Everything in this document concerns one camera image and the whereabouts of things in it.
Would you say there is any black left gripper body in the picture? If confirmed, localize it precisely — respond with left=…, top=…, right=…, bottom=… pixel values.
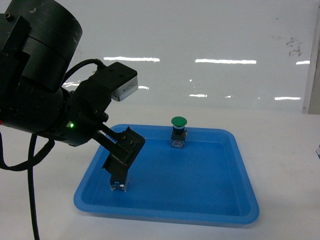
left=47, top=74, right=118, bottom=147

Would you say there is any blue plastic tray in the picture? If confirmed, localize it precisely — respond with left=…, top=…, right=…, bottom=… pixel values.
left=73, top=125, right=260, bottom=226

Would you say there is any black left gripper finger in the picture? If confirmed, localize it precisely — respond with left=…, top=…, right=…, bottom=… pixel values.
left=102, top=141, right=132, bottom=179
left=93, top=125, right=146, bottom=165

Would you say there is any red mushroom push button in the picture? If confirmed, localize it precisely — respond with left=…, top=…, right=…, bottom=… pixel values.
left=110, top=174, right=129, bottom=192

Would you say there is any green mushroom push button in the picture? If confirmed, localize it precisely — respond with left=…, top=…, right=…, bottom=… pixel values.
left=170, top=116, right=188, bottom=149

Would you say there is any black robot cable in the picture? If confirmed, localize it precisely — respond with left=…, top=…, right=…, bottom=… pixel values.
left=0, top=58, right=106, bottom=240

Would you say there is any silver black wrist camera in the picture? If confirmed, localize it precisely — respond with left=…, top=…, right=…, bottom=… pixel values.
left=96, top=62, right=138, bottom=102

